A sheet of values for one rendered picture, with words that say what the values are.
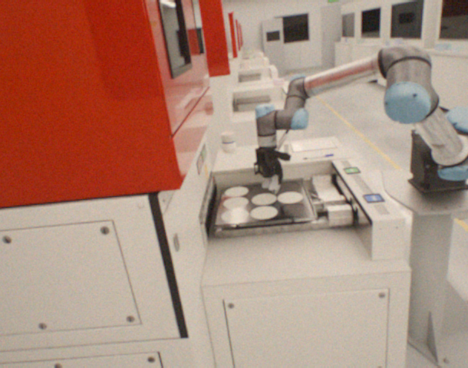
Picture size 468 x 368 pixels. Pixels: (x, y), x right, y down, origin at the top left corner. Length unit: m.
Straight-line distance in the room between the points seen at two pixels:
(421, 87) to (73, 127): 0.86
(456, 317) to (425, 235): 0.55
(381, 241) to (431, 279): 0.74
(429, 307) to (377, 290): 0.81
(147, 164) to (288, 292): 0.62
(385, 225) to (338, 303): 0.28
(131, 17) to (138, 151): 0.25
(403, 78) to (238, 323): 0.87
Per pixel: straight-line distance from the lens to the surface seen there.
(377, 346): 1.36
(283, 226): 1.34
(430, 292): 1.94
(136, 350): 1.06
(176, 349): 1.03
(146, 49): 0.72
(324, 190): 1.52
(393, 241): 1.20
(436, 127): 1.25
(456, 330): 2.24
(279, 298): 1.17
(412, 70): 1.13
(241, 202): 1.43
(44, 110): 0.81
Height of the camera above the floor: 1.51
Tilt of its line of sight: 22 degrees down
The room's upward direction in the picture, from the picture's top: 7 degrees counter-clockwise
